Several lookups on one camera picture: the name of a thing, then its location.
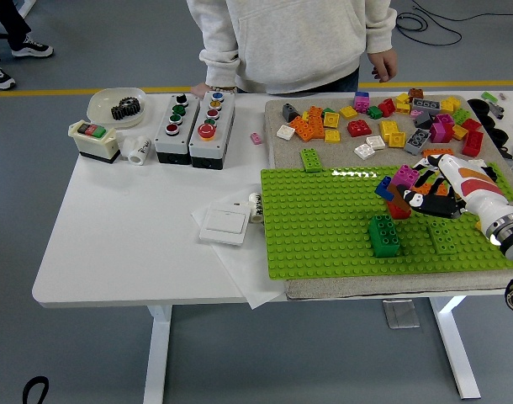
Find metal floor plate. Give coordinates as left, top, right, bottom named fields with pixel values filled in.
left=382, top=298, right=420, bottom=330

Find grey control box emergency stop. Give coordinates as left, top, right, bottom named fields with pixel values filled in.
left=188, top=90, right=236, bottom=171

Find red square brick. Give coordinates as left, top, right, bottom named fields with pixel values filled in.
left=346, top=120, right=373, bottom=138

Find black floor cable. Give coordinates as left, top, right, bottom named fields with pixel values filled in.
left=410, top=0, right=513, bottom=22
left=395, top=11, right=463, bottom=47

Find light green flat long brick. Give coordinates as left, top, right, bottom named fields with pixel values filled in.
left=427, top=218, right=459, bottom=256

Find green baseplate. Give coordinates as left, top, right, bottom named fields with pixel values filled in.
left=260, top=162, right=513, bottom=281

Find black cable loop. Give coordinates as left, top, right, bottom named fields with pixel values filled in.
left=23, top=375, right=50, bottom=404

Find grey long brick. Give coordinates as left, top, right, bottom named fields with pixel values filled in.
left=411, top=97, right=443, bottom=114
left=404, top=127, right=431, bottom=157

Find cream switch box red green buttons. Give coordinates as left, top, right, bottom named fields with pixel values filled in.
left=67, top=119, right=121, bottom=166

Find white tube with writing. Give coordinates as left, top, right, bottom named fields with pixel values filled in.
left=127, top=136, right=153, bottom=166
left=247, top=191, right=266, bottom=226

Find grey four-button control box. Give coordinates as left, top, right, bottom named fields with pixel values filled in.
left=154, top=93, right=201, bottom=165

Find dark grey sloped brick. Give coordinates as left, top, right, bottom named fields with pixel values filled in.
left=281, top=103, right=302, bottom=124

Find white table leg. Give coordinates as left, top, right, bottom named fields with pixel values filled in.
left=143, top=305, right=174, bottom=404
left=428, top=295, right=483, bottom=401

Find white bowl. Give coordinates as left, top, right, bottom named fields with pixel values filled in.
left=87, top=87, right=148, bottom=130

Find robot right hand white shell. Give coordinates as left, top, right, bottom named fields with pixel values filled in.
left=397, top=153, right=513, bottom=237

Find person's left hand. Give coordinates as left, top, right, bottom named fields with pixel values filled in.
left=368, top=48, right=399, bottom=83

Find white paper sheet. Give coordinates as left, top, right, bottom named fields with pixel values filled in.
left=191, top=188, right=289, bottom=311

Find red long brick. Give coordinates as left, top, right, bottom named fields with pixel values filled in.
left=386, top=201, right=413, bottom=221

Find dark green tall brick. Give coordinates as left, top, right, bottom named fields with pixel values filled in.
left=368, top=214, right=401, bottom=259

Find white wall switch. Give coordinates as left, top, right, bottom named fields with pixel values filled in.
left=198, top=208, right=251, bottom=247

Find plain white tube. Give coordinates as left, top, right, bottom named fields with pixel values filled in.
left=117, top=135, right=135, bottom=160

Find person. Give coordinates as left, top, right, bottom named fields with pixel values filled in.
left=0, top=0, right=55, bottom=91
left=185, top=0, right=399, bottom=98

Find light green six-stud brick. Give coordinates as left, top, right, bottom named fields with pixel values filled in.
left=299, top=147, right=325, bottom=174

